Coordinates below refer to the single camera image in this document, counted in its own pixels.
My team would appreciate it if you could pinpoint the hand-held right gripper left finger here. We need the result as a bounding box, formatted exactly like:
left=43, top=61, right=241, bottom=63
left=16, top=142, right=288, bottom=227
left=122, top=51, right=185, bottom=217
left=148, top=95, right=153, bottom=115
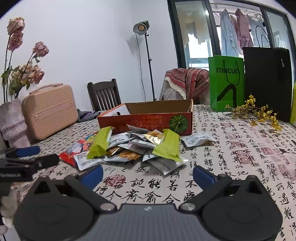
left=29, top=166, right=117, bottom=214

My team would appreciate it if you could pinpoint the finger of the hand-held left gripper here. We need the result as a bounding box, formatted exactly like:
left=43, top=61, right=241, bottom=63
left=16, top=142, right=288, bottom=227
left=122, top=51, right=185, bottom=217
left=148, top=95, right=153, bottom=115
left=0, top=146, right=41, bottom=159
left=25, top=153, right=60, bottom=171

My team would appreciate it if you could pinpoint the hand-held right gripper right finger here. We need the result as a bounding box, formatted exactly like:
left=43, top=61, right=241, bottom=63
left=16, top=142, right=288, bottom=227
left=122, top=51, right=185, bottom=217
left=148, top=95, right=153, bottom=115
left=180, top=165, right=269, bottom=213

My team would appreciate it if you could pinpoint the red snack packet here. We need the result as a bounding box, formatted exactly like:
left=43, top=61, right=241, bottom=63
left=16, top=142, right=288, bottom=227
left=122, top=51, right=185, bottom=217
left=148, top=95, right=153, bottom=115
left=59, top=133, right=99, bottom=167

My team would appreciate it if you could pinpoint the green snack packet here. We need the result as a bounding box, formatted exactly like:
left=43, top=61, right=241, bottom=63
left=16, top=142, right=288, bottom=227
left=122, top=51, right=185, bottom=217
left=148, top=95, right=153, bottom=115
left=152, top=129, right=183, bottom=163
left=87, top=127, right=115, bottom=159

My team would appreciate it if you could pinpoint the pile of white snack packets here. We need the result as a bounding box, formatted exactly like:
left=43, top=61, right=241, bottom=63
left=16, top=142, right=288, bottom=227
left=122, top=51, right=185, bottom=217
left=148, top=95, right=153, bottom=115
left=74, top=124, right=215, bottom=176

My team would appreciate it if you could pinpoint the orange cardboard box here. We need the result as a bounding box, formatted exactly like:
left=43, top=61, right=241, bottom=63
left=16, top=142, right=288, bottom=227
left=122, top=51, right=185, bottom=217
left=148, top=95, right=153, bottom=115
left=97, top=99, right=194, bottom=136

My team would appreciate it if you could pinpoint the person's left forearm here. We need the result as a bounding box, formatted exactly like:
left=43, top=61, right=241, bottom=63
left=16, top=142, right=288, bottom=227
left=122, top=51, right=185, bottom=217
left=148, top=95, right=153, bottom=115
left=0, top=195, right=17, bottom=232

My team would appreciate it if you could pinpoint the pink glitter vase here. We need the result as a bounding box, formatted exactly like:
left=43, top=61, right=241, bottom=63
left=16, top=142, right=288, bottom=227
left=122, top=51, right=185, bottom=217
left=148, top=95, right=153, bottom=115
left=0, top=98, right=31, bottom=149

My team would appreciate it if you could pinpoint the pink ribbed carry case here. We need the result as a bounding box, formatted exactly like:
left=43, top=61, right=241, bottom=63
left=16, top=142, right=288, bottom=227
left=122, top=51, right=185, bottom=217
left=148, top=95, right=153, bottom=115
left=21, top=84, right=78, bottom=140

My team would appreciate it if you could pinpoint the grey and purple cloth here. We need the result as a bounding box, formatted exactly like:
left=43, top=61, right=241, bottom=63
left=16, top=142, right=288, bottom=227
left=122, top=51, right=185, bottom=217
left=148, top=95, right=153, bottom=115
left=77, top=109, right=102, bottom=123

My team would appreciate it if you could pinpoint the dried rose bouquet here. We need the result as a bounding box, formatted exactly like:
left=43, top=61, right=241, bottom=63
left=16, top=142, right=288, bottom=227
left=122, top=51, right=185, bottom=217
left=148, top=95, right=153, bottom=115
left=1, top=17, right=49, bottom=102

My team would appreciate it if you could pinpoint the dark wooden chair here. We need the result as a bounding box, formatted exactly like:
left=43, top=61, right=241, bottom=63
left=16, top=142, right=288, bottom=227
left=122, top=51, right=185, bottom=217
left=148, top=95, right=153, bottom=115
left=87, top=79, right=122, bottom=112

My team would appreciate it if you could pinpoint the yellow flower branch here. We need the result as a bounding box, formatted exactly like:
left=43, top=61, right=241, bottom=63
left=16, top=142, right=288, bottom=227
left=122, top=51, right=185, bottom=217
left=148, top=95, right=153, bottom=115
left=225, top=95, right=282, bottom=132

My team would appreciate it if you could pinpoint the red patterned cloth covered chair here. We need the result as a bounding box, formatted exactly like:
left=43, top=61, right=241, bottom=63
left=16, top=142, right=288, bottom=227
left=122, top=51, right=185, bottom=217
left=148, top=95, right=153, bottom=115
left=159, top=68, right=211, bottom=105

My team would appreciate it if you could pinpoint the green paper bag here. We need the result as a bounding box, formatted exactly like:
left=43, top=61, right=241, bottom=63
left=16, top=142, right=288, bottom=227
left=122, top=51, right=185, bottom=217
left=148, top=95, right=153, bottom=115
left=208, top=55, right=245, bottom=112

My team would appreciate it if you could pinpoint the black paper bag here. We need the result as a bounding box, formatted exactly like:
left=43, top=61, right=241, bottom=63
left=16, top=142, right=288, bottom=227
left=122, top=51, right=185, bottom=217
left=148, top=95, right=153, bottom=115
left=242, top=25, right=291, bottom=123

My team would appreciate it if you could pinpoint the light green snack carton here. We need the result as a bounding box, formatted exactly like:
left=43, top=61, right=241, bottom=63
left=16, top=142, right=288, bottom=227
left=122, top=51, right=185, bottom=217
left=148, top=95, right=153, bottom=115
left=290, top=81, right=296, bottom=127

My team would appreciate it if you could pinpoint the studio light on stand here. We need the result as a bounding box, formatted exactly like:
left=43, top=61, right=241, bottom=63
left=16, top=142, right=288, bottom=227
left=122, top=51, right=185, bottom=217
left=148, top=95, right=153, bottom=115
left=133, top=20, right=157, bottom=101

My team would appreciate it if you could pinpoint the black framed glass door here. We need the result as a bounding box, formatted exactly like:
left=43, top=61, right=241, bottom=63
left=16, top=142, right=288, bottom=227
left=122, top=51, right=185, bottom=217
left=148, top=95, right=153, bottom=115
left=168, top=0, right=292, bottom=70

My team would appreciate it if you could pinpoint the hanging blue ruffled garment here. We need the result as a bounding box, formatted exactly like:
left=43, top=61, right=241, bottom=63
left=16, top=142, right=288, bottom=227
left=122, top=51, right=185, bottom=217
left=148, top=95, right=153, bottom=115
left=219, top=8, right=241, bottom=55

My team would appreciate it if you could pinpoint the hanging cream garment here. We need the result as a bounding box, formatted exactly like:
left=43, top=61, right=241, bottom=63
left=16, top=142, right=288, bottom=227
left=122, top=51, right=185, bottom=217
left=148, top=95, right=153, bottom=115
left=184, top=7, right=210, bottom=45

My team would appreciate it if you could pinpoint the hanging pink garment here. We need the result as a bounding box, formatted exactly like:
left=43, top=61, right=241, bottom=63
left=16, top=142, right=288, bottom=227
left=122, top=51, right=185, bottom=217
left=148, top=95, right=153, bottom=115
left=235, top=8, right=254, bottom=48

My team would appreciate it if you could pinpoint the hanging light blue top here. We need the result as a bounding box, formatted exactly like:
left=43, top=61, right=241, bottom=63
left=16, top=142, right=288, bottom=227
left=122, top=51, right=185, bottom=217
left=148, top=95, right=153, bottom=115
left=248, top=15, right=271, bottom=48

